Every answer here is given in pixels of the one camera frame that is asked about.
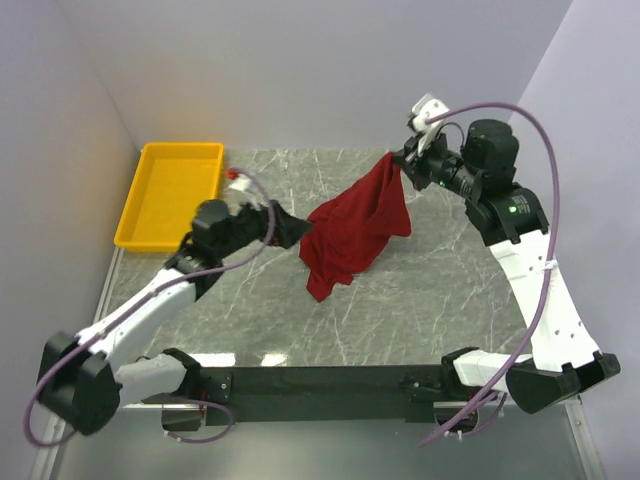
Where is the red t shirt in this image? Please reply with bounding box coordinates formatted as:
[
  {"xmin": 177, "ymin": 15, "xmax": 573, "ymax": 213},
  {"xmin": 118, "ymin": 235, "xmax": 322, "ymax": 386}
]
[{"xmin": 299, "ymin": 153, "xmax": 411, "ymax": 302}]

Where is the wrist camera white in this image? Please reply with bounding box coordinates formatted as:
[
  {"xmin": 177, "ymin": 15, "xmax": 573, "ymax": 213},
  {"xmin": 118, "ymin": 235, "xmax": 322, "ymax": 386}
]
[
  {"xmin": 408, "ymin": 93, "xmax": 449, "ymax": 135},
  {"xmin": 224, "ymin": 169, "xmax": 256, "ymax": 201}
]

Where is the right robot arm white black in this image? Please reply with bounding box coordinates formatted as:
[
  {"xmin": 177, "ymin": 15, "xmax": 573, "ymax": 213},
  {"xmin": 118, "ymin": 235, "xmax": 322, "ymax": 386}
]
[{"xmin": 393, "ymin": 119, "xmax": 621, "ymax": 414}]

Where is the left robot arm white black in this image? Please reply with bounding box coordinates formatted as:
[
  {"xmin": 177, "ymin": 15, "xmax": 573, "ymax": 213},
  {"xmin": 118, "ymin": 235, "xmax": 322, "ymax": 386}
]
[{"xmin": 34, "ymin": 200, "xmax": 312, "ymax": 436}]

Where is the yellow plastic tray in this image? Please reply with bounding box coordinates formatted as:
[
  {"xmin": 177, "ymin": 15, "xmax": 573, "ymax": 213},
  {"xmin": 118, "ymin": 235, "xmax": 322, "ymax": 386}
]
[{"xmin": 114, "ymin": 142, "xmax": 224, "ymax": 253}]

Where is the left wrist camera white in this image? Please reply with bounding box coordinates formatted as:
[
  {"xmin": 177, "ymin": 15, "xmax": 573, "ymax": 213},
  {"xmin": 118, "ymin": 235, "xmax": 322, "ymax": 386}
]
[{"xmin": 224, "ymin": 169, "xmax": 256, "ymax": 201}]

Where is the black base beam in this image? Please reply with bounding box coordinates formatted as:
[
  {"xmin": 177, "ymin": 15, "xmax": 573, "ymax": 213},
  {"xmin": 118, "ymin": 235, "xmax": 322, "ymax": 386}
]
[{"xmin": 201, "ymin": 364, "xmax": 479, "ymax": 423}]

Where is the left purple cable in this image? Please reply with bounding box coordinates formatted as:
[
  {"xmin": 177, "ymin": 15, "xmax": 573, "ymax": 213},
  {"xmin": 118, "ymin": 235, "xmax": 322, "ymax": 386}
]
[{"xmin": 22, "ymin": 169, "xmax": 277, "ymax": 449}]

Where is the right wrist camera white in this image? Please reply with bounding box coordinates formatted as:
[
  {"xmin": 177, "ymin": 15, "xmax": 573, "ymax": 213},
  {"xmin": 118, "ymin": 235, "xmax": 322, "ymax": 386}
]
[{"xmin": 408, "ymin": 93, "xmax": 449, "ymax": 135}]

